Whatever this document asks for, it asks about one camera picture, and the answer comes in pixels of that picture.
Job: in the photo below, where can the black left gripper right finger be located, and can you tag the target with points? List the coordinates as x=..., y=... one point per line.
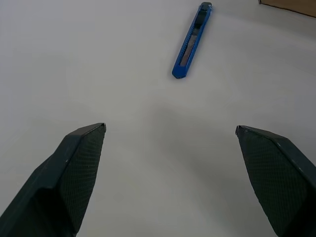
x=279, y=177

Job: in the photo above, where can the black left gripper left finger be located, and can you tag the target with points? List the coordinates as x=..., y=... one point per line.
x=61, y=177

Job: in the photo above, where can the blue utility knife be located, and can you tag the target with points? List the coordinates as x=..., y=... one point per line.
x=182, y=70

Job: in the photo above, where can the brown cardboard box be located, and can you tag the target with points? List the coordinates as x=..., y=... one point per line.
x=296, y=4

